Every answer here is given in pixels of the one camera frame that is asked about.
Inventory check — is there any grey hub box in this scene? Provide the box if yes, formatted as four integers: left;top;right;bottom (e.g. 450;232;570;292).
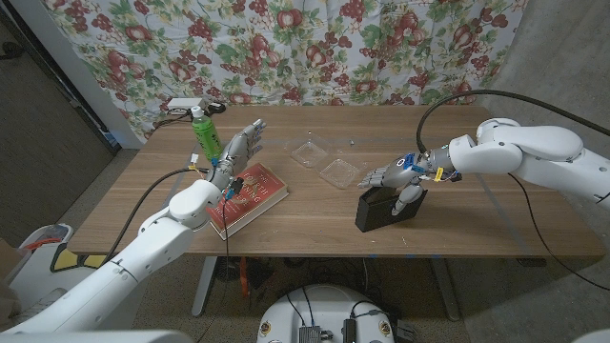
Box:
298;325;323;343

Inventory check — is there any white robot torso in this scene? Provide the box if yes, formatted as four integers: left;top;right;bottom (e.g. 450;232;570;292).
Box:
255;284;397;343

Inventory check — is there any green drink bottle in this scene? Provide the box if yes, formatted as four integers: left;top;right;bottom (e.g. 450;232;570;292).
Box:
190;105;223;162

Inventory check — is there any black door handle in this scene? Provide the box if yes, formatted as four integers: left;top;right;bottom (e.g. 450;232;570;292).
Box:
0;41;24;61

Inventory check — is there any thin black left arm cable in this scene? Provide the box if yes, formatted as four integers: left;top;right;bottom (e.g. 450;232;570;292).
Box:
194;188;233;343

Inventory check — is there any floral fruit print backdrop cloth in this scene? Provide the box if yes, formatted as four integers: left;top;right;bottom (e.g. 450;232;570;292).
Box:
40;0;530;144

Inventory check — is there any clear plastic clamshell container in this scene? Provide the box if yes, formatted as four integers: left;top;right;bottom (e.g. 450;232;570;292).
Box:
284;136;367;190

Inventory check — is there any black wallet case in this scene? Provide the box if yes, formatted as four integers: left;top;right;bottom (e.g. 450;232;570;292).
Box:
355;185;429;233

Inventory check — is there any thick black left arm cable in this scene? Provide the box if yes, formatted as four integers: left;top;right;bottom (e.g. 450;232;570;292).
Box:
102;166;211;263

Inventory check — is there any white power strip box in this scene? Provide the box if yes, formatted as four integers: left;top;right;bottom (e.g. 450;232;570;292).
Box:
166;97;205;111

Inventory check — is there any white bin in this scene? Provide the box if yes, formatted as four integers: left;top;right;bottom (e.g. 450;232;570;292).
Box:
18;222;75;253

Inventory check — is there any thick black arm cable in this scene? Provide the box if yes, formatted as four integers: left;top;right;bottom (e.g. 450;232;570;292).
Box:
102;166;211;263
416;89;610;154

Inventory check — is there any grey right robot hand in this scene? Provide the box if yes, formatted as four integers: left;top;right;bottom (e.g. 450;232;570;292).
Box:
357;151;449;216

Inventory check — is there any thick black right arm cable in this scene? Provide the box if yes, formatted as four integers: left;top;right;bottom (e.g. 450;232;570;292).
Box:
416;89;610;154

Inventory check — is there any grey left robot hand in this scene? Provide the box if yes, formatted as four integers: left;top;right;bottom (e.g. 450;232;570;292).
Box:
209;118;267;190

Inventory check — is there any white sneaker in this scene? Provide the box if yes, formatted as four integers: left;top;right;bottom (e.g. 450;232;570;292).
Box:
16;285;66;328

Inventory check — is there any yellow and black object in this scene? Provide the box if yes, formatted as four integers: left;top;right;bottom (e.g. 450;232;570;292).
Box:
50;243;109;273

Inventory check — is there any dark power cable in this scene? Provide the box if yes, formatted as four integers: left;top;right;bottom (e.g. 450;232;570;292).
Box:
152;107;196;131

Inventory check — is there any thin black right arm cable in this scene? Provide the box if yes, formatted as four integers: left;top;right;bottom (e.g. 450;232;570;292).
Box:
507;171;610;293

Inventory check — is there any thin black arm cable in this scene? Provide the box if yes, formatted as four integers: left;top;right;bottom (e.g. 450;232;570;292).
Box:
507;171;610;293
194;188;233;343

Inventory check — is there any red hardcover book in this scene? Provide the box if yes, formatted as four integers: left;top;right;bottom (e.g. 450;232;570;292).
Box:
208;162;290;241

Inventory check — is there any grey table leg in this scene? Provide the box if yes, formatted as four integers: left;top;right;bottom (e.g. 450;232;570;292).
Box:
428;257;461;321
191;256;218;318

